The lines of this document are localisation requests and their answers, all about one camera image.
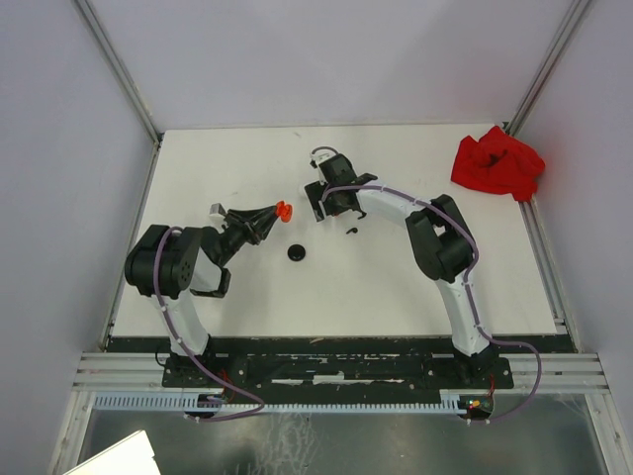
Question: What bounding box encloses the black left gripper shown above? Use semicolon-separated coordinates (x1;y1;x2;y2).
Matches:
218;205;280;266

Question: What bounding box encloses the orange earbud charging case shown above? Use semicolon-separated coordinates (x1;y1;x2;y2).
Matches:
275;201;293;223

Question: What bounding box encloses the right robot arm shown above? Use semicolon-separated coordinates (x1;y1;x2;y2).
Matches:
305;147;491;387

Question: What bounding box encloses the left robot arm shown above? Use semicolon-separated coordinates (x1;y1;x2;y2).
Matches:
125;201;293;386

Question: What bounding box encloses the black earbud charging case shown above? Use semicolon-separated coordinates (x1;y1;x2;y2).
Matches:
287;243;307;262

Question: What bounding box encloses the red cloth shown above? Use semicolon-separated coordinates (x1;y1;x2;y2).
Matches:
451;126;546;202

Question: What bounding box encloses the white paper sheet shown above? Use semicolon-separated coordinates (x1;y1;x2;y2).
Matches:
67;430;160;475

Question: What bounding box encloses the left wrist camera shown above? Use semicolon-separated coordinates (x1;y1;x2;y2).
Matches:
209;203;226;220

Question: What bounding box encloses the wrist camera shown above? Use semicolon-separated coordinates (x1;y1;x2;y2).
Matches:
310;145;338;169
209;203;226;220

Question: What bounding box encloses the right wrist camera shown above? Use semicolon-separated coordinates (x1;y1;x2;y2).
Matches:
310;145;338;169

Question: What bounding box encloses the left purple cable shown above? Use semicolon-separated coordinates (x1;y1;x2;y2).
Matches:
153;226;266;423

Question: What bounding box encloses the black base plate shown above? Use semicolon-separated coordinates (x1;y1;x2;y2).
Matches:
161;337;515;392

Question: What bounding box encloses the left aluminium frame post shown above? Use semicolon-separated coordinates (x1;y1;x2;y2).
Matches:
73;0;163;144

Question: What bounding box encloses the aluminium frame post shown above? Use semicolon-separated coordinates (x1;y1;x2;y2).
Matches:
73;0;163;144
504;0;594;137

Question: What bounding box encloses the aluminium front rail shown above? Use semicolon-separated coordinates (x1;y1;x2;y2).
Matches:
73;353;609;395

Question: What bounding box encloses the white cable duct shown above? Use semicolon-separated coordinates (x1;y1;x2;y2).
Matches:
92;391;467;415

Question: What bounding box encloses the right aluminium frame post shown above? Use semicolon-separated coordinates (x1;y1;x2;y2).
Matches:
504;0;594;137

